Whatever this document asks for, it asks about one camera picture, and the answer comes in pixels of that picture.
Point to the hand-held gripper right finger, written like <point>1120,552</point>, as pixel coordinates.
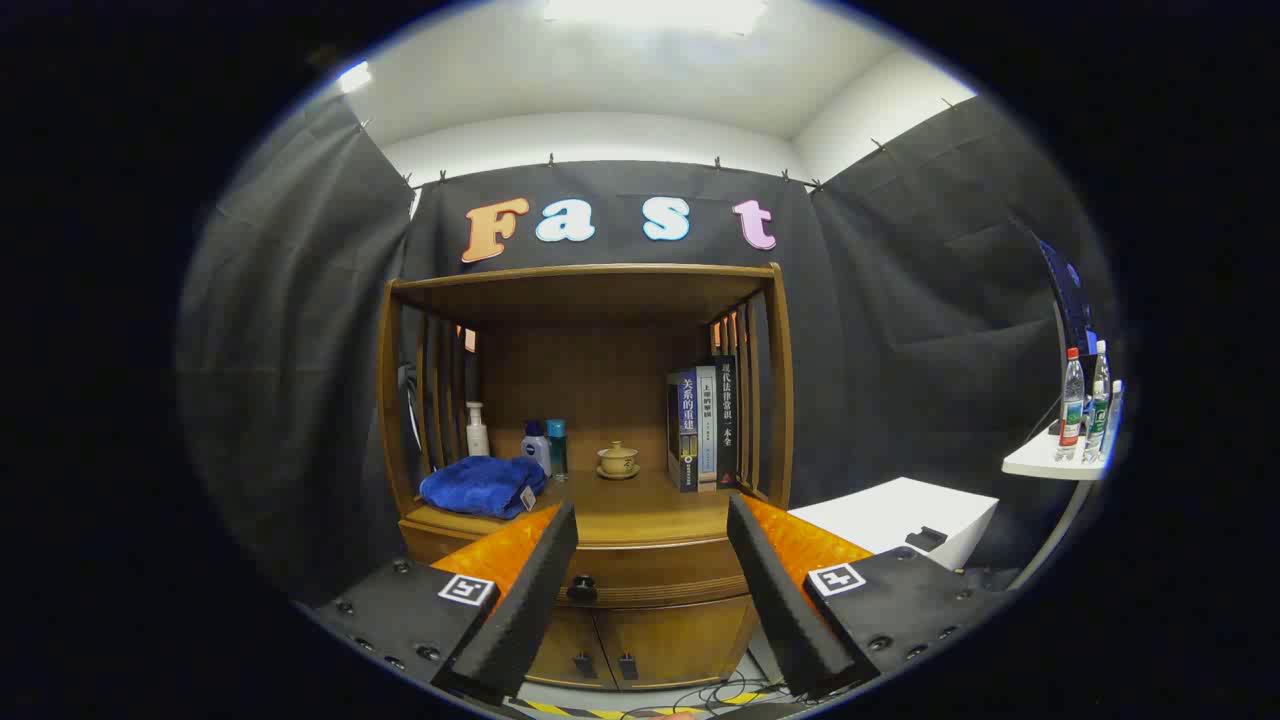
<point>775,590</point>

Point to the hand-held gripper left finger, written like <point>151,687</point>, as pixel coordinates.
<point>530,590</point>

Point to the wooden drawer with black knob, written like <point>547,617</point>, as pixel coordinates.
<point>650,570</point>

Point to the narrow wooden cabinet door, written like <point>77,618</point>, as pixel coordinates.
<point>560,650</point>

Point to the wide wooden cabinet door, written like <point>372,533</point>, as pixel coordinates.
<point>690,640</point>

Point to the wooden countertop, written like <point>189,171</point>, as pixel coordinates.
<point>640,505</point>

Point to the wooden cabinet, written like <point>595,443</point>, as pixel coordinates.
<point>600,290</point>

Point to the blue towel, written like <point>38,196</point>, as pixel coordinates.
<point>480,485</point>

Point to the white box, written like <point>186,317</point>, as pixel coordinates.
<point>890,515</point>

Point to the white bottle with blue cap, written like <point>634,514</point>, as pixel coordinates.
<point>536,450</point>

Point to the yellow black floor tape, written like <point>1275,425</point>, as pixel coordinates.
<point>600,713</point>

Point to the teal bottle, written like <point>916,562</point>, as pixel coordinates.
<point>557,450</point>

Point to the beige saucer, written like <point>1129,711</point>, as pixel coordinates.
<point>618,474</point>

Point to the beige lidded teacup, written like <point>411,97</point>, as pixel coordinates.
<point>617,458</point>

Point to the white pump bottle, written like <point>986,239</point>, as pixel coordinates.
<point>477,435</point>

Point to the black book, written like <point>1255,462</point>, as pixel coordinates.
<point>727,420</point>

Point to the pale blue book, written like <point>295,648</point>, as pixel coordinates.
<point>707,425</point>

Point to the dark blue book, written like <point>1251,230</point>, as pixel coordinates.
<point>686,430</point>

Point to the white side table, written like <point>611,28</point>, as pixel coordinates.
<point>1040,462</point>

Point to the black backdrop cloth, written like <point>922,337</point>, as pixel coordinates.
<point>300,350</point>

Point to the green label water bottle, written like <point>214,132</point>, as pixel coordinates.
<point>1098,410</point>

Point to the clear water bottle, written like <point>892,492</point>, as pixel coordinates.
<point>1114,420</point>

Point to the dark monitor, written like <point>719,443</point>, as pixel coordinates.
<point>1068,295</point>

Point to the ceiling light panel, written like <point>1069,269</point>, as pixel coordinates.
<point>655,12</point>

